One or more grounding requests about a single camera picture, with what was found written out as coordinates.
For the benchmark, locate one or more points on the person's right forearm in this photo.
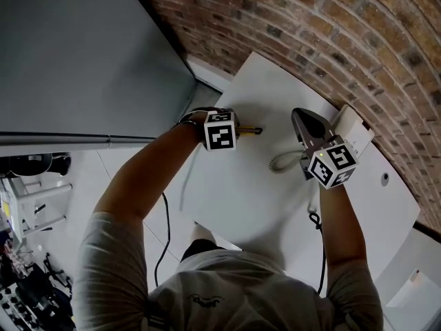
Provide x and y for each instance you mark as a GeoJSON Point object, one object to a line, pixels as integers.
{"type": "Point", "coordinates": [341, 226]}

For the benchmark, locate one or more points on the black equipment clutter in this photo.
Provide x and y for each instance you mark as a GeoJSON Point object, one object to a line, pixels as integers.
{"type": "Point", "coordinates": [31, 295]}

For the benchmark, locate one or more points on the white metal stool frame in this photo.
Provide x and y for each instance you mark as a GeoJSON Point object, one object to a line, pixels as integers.
{"type": "Point", "coordinates": [38, 195]}

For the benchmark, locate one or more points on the person's black shorts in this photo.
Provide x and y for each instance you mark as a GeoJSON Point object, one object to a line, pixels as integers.
{"type": "Point", "coordinates": [198, 250]}

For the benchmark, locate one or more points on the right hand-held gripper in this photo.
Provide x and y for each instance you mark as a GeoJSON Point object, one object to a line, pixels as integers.
{"type": "Point", "coordinates": [330, 165]}

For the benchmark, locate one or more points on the person's grey t-shirt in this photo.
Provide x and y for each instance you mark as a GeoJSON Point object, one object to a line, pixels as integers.
{"type": "Point", "coordinates": [224, 288]}

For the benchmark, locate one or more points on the yellow black utility knife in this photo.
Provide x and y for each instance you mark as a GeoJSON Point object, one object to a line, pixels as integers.
{"type": "Point", "coordinates": [251, 131]}

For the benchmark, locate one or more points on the black office chair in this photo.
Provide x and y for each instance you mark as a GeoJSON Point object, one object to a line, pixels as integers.
{"type": "Point", "coordinates": [31, 164]}

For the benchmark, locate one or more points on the person's left forearm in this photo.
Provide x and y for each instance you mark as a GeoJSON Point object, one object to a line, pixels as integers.
{"type": "Point", "coordinates": [148, 178]}

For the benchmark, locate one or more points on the person's leg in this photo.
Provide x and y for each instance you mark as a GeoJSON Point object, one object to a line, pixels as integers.
{"type": "Point", "coordinates": [202, 232]}

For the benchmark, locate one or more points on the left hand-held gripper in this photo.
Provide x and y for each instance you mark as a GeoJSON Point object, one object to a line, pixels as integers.
{"type": "Point", "coordinates": [219, 134]}

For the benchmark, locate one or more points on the white socket box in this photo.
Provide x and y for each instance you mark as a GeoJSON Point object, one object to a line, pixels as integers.
{"type": "Point", "coordinates": [355, 129]}

